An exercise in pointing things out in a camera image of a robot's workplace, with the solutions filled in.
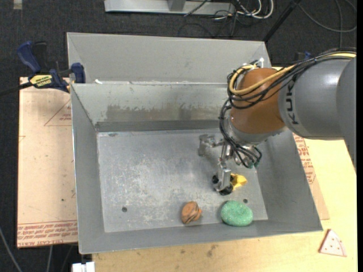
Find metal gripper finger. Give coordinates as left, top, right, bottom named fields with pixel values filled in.
left=215, top=164, right=233, bottom=193
left=197, top=134, right=225, bottom=156

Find yellow toy truck black wheels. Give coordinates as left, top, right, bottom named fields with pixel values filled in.
left=212, top=173, right=248, bottom=196

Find green round sponge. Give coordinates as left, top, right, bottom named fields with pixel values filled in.
left=220, top=199, right=254, bottom=227

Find orange-brown striped toy ball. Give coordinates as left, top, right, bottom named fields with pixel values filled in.
left=180, top=201, right=202, bottom=225

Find grey metal bin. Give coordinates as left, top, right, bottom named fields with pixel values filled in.
left=66, top=32, right=324, bottom=255

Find pink triangular sanding sheet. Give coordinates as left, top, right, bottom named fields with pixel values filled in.
left=318, top=228, right=348, bottom=257

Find brown cardboard board red print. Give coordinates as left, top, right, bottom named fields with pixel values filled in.
left=16, top=76, right=331, bottom=249

